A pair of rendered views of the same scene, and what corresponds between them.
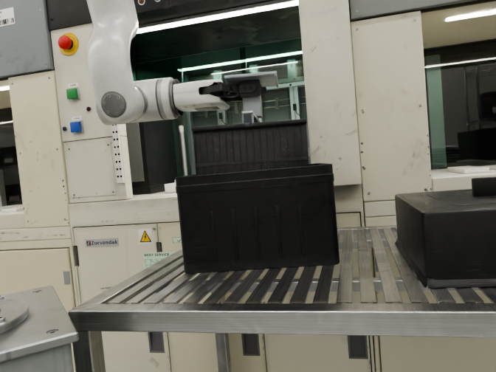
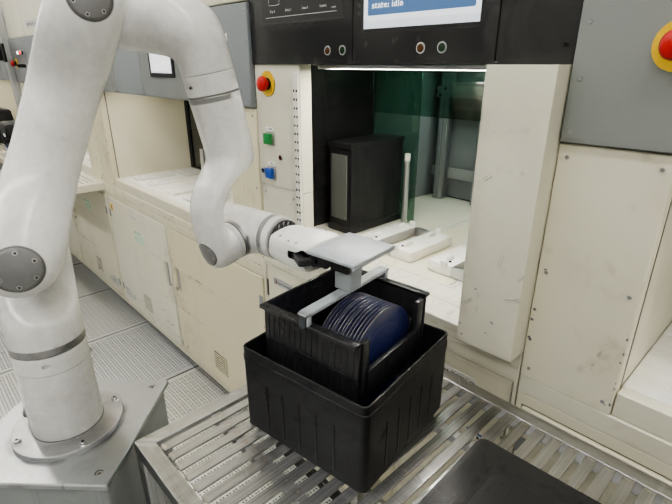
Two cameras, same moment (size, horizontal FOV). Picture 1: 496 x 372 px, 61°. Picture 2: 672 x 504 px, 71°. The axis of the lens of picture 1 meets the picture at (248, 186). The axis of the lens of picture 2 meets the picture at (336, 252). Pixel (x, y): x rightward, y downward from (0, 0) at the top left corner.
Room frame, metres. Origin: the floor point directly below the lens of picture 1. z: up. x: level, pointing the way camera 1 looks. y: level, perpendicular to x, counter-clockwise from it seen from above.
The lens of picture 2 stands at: (0.22, -0.40, 1.40)
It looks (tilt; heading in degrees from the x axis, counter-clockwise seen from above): 22 degrees down; 32
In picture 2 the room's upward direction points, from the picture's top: straight up
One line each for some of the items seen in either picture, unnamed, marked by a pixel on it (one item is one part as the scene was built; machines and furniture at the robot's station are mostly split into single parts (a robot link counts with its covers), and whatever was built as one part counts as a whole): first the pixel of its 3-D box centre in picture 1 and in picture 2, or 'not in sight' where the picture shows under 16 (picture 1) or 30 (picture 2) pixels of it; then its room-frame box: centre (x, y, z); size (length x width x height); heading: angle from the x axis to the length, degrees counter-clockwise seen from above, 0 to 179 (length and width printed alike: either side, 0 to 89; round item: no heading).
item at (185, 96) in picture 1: (199, 95); (302, 244); (0.87, 0.08, 1.09); 0.11 x 0.10 x 0.07; 84
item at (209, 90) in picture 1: (213, 91); (303, 255); (0.83, 0.05, 1.09); 0.08 x 0.06 x 0.01; 24
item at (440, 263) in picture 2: not in sight; (481, 263); (1.44, -0.10, 0.89); 0.22 x 0.21 x 0.04; 166
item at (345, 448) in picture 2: (261, 210); (347, 377); (0.86, -0.02, 0.85); 0.28 x 0.28 x 0.17; 84
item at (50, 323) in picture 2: not in sight; (33, 272); (0.56, 0.44, 1.07); 0.19 x 0.12 x 0.24; 60
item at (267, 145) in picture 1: (255, 158); (346, 327); (0.86, -0.02, 0.96); 0.24 x 0.20 x 0.32; 174
